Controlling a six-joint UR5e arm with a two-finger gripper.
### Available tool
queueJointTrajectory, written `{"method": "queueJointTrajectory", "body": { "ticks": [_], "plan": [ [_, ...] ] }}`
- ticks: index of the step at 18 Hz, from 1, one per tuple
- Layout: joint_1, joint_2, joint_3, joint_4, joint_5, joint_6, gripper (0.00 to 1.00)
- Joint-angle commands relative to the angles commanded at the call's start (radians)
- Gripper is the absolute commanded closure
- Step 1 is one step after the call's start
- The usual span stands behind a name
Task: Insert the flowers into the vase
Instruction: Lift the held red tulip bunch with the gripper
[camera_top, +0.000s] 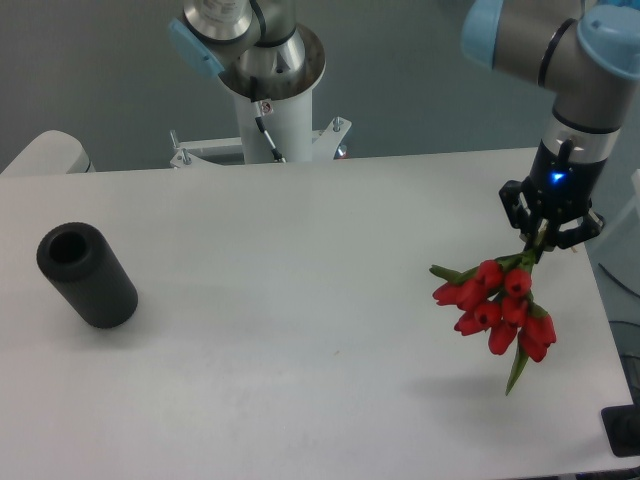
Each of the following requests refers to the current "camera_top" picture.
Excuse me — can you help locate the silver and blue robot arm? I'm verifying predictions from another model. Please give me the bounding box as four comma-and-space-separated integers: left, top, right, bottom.
168, 1, 639, 253

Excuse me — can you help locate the white rounded object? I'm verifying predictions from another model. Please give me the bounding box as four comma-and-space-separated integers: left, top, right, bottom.
1, 130, 96, 178

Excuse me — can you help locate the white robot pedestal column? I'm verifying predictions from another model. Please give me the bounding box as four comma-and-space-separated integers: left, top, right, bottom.
215, 23, 327, 164

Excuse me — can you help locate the black and white cable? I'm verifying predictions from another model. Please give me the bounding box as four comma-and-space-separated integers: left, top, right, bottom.
247, 77, 288, 164

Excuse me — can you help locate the black cable on floor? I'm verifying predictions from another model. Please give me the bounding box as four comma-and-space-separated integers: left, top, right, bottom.
597, 263, 640, 292

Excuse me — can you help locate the black device at edge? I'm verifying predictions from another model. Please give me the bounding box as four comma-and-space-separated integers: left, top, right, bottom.
601, 405, 639, 458

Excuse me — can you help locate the black cylindrical vase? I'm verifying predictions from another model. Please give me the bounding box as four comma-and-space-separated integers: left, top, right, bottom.
36, 222, 138, 329

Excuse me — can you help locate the white metal base frame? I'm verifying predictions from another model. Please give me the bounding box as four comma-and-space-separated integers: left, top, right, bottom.
169, 116, 353, 169

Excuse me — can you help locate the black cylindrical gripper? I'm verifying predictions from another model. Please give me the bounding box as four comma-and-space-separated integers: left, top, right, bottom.
499, 140, 607, 250

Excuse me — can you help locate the red tulip bouquet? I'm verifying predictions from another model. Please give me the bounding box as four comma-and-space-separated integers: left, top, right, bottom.
429, 227, 557, 394

